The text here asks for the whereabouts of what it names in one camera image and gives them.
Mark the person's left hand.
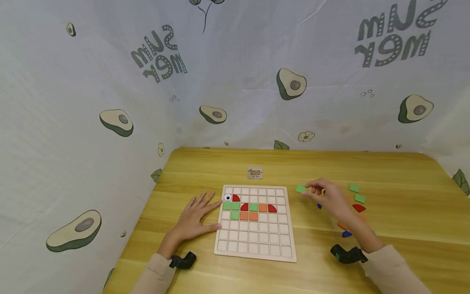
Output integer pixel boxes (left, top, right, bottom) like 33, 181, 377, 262
170, 191, 224, 244

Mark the person's right hand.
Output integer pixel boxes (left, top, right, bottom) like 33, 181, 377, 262
302, 178, 354, 223

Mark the person's right forearm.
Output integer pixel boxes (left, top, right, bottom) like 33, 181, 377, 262
341, 208, 433, 294

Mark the person's left forearm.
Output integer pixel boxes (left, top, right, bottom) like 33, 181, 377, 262
131, 229, 182, 294

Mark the wooden grid board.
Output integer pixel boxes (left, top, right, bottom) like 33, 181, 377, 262
213, 185, 297, 263

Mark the black wrist band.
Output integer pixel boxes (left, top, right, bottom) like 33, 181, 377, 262
330, 244, 368, 265
169, 251, 197, 270

